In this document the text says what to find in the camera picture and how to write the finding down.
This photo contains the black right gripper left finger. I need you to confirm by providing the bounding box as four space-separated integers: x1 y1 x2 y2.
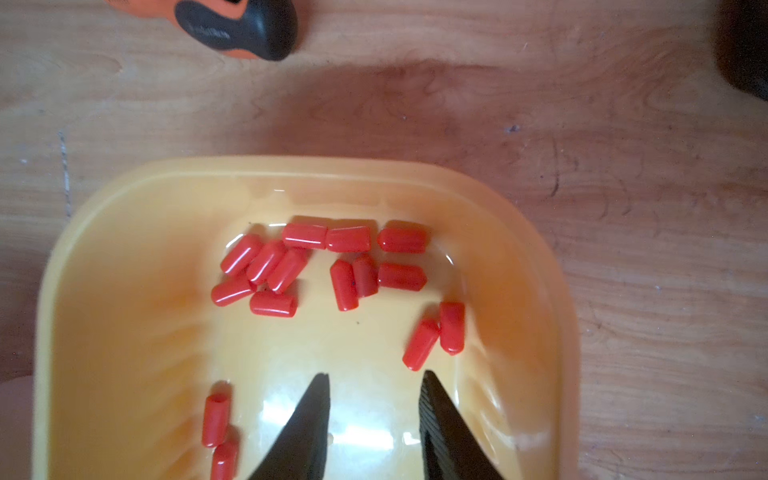
249 373 331 480

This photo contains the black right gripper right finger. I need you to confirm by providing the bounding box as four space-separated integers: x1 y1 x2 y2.
418 370 502 480

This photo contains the red sleeve tray bottom left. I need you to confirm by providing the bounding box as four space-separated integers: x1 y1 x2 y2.
201 392 231 448

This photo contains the red sleeve tray lower right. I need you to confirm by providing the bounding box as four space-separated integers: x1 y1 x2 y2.
439 302 466 355

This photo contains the red sleeve tray row left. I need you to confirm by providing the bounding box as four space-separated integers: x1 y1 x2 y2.
281 223 328 250

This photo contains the red sleeve tray row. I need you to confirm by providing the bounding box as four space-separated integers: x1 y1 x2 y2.
377 227 429 254
281 223 328 250
325 225 371 253

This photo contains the yellow plastic tray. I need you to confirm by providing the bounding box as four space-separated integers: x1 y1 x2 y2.
32 156 580 479

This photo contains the red sleeve tray row right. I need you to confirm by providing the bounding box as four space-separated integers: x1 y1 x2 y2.
377 227 429 254

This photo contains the red sleeve tray row middle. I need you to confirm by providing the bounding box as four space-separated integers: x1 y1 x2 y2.
325 225 371 253

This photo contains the orange handled long screwdriver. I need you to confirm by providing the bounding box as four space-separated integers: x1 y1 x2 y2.
107 0 299 61

